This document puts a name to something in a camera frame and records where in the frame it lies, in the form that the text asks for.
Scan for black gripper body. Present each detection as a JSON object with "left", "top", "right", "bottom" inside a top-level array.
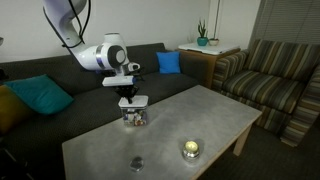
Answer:
[{"left": 114, "top": 84, "right": 140, "bottom": 99}]

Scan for plant in teal pot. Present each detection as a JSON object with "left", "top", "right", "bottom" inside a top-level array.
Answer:
[{"left": 196, "top": 19, "right": 210, "bottom": 47}]

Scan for round grey metal disc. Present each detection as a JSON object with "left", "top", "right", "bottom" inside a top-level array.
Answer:
[{"left": 129, "top": 156, "right": 145, "bottom": 173}]

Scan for teal cushion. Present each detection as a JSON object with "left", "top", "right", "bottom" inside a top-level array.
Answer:
[{"left": 3, "top": 73, "right": 75, "bottom": 116}]

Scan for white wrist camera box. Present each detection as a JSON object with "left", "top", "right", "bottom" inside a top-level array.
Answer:
[{"left": 101, "top": 75, "right": 136, "bottom": 88}]

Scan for black tripod stand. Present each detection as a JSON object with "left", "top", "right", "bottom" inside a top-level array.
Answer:
[{"left": 0, "top": 136, "right": 35, "bottom": 180}]

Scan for mustard yellow cushion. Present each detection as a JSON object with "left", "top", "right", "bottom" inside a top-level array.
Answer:
[{"left": 0, "top": 84, "right": 33, "bottom": 135}]

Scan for grey window blinds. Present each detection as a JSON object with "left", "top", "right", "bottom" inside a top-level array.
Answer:
[{"left": 248, "top": 0, "right": 320, "bottom": 51}]

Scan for candle in silver jar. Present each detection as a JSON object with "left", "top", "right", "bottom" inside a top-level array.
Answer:
[{"left": 182, "top": 139, "right": 201, "bottom": 162}]

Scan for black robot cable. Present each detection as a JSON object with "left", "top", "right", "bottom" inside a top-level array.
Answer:
[{"left": 42, "top": 0, "right": 92, "bottom": 50}]

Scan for striped armchair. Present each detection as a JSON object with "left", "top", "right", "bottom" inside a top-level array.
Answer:
[{"left": 211, "top": 39, "right": 320, "bottom": 148}]

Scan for wooden side table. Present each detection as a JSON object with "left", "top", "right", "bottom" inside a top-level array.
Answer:
[{"left": 178, "top": 48, "right": 241, "bottom": 90}]

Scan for dark grey fabric sofa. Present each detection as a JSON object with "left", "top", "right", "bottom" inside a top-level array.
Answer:
[{"left": 0, "top": 42, "right": 208, "bottom": 180}]

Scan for clear plastic storage container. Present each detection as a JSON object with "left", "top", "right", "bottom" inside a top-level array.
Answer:
[{"left": 120, "top": 105, "right": 148, "bottom": 128}]

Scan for blue square cushion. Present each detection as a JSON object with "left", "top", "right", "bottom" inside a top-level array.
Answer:
[{"left": 155, "top": 50, "right": 182, "bottom": 75}]

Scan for plant in small white pot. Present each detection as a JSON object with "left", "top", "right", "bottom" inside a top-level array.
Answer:
[{"left": 208, "top": 0, "right": 222, "bottom": 47}]

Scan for white flat board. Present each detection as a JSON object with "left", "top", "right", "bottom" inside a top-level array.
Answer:
[{"left": 177, "top": 42, "right": 241, "bottom": 56}]

